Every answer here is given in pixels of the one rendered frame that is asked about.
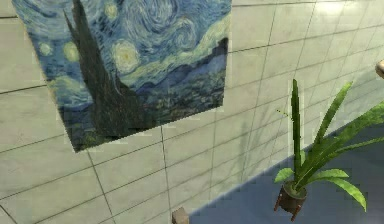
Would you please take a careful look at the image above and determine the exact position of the blue starry night painting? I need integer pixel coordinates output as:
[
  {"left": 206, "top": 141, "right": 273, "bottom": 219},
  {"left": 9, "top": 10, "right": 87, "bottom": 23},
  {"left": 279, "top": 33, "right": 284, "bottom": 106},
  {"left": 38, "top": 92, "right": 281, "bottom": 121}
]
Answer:
[{"left": 11, "top": 0, "right": 233, "bottom": 154}]

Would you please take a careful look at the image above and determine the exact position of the beige round object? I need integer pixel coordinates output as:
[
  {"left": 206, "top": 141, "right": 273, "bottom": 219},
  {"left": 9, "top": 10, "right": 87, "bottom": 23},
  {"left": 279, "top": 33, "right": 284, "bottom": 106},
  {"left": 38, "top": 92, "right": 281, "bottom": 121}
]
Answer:
[{"left": 375, "top": 59, "right": 384, "bottom": 80}]

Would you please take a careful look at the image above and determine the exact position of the green house plant in pot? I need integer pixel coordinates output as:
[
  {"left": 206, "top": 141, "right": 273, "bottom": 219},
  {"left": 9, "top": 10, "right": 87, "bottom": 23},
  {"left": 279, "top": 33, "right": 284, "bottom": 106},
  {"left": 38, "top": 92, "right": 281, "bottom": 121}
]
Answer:
[{"left": 273, "top": 78, "right": 384, "bottom": 222}]

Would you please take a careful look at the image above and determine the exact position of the small brown block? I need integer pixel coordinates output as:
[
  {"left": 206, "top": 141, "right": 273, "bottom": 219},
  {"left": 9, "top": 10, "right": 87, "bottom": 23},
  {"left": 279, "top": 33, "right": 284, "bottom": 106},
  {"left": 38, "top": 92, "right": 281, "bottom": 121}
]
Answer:
[{"left": 171, "top": 206, "right": 190, "bottom": 224}]

